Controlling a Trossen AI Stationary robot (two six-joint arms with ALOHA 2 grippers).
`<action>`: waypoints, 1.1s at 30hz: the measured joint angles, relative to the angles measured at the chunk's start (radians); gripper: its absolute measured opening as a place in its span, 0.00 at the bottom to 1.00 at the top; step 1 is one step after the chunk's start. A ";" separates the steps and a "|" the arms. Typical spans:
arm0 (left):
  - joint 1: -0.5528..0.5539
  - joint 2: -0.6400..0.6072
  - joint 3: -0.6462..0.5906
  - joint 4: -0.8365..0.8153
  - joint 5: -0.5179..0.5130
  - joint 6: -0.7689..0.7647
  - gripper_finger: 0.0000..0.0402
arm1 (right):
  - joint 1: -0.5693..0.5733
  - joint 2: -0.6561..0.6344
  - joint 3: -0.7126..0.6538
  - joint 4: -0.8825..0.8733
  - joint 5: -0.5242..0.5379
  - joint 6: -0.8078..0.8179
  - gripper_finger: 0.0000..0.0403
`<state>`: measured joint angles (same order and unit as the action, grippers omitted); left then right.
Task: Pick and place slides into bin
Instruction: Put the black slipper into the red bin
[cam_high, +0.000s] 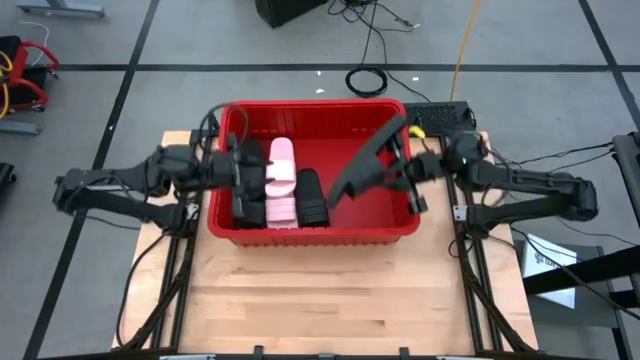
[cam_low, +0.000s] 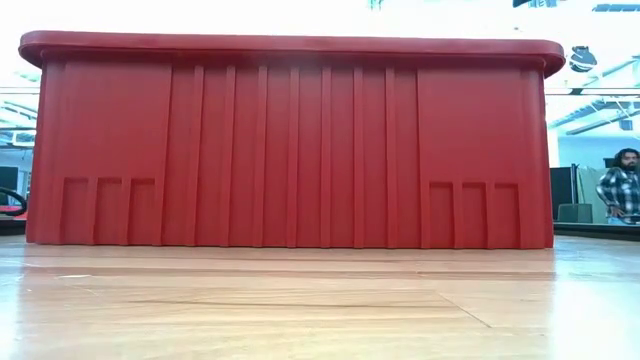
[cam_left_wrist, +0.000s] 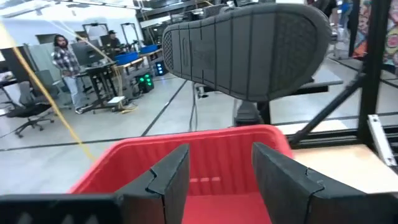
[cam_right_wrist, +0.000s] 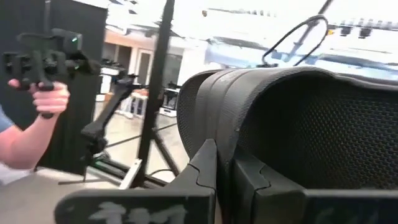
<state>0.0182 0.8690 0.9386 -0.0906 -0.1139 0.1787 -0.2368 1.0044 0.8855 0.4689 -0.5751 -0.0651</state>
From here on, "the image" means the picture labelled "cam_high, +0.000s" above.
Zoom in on grey metal foot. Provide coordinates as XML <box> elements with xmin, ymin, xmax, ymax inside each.
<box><xmin>17</xmin><ymin>0</ymin><xmax>106</xmax><ymax>19</ymax></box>

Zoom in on black frame rail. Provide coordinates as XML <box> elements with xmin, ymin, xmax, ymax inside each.
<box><xmin>44</xmin><ymin>344</ymin><xmax>551</xmax><ymax>360</ymax></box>

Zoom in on red and black creeper seat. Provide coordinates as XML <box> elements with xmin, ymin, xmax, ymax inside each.
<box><xmin>0</xmin><ymin>35</ymin><xmax>60</xmax><ymax>114</ymax></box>

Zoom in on dark grey post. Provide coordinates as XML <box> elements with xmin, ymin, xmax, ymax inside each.
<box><xmin>612</xmin><ymin>132</ymin><xmax>640</xmax><ymax>226</ymax></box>

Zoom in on white printed paper sheet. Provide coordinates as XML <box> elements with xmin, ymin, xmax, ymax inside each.
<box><xmin>519</xmin><ymin>233</ymin><xmax>579</xmax><ymax>309</ymax></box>

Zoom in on pale pink slide sandal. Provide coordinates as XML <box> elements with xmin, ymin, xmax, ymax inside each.
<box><xmin>264</xmin><ymin>197</ymin><xmax>300</xmax><ymax>230</ymax></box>
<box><xmin>265</xmin><ymin>137</ymin><xmax>296</xmax><ymax>200</ymax></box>

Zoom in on coiled black cable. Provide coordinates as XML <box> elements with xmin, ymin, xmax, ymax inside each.
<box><xmin>344</xmin><ymin>67</ymin><xmax>389</xmax><ymax>99</ymax></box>

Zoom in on yellow floor cable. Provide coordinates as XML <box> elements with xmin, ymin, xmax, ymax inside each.
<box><xmin>449</xmin><ymin>0</ymin><xmax>482</xmax><ymax>103</ymax></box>

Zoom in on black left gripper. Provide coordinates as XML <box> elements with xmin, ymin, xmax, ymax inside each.
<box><xmin>212</xmin><ymin>133</ymin><xmax>266</xmax><ymax>219</ymax></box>

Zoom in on red plastic bin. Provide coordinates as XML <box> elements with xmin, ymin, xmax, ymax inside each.
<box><xmin>206</xmin><ymin>98</ymin><xmax>421</xmax><ymax>249</ymax></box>

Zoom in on large black box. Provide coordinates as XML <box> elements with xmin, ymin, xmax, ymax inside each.
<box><xmin>254</xmin><ymin>0</ymin><xmax>329</xmax><ymax>29</ymax></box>

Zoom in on black slide sandal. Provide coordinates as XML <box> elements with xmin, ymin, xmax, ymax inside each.
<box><xmin>241</xmin><ymin>138</ymin><xmax>269</xmax><ymax>201</ymax></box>
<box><xmin>294</xmin><ymin>168</ymin><xmax>331</xmax><ymax>229</ymax></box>
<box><xmin>327</xmin><ymin>113</ymin><xmax>409</xmax><ymax>209</ymax></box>
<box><xmin>234</xmin><ymin>199</ymin><xmax>267</xmax><ymax>230</ymax></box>

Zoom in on grey metal bar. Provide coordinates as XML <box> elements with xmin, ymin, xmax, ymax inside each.
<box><xmin>0</xmin><ymin>119</ymin><xmax>41</xmax><ymax>136</ymax></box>

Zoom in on grey platform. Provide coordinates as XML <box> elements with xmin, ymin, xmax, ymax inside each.
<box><xmin>517</xmin><ymin>238</ymin><xmax>624</xmax><ymax>331</ymax></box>

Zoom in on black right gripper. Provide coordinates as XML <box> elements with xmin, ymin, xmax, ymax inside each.
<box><xmin>374</xmin><ymin>133</ymin><xmax>447</xmax><ymax>215</ymax></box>

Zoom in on black stand beam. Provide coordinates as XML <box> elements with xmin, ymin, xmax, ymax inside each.
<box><xmin>522</xmin><ymin>244</ymin><xmax>640</xmax><ymax>309</ymax></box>

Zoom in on long black arm cable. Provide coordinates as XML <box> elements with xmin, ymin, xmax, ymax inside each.
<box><xmin>115</xmin><ymin>232</ymin><xmax>171</xmax><ymax>350</ymax></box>

